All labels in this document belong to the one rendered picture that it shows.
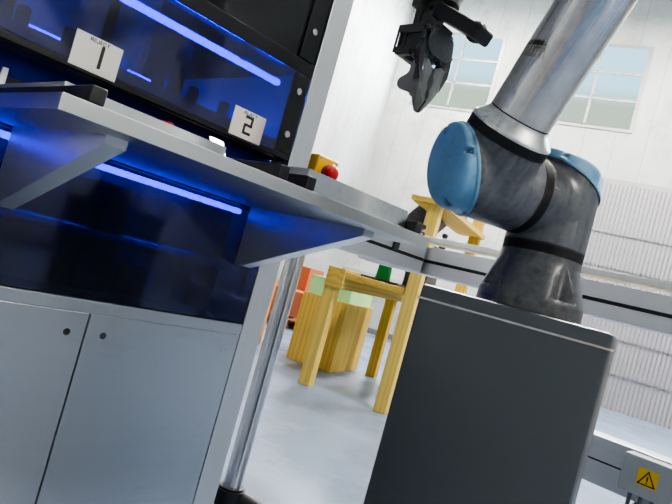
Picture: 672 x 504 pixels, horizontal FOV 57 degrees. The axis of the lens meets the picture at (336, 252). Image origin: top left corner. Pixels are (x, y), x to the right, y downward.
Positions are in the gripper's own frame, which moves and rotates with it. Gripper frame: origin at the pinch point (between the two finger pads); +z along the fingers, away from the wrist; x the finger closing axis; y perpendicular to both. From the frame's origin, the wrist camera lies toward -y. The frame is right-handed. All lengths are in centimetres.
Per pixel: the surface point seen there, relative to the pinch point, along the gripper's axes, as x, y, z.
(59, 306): 35, 39, 51
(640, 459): -80, -26, 56
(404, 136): -659, 578, -203
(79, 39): 45, 38, 6
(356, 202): 7.9, 1.3, 20.2
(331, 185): 14.6, 1.3, 19.2
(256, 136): 4.3, 38.7, 9.0
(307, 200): 21.0, -1.3, 23.2
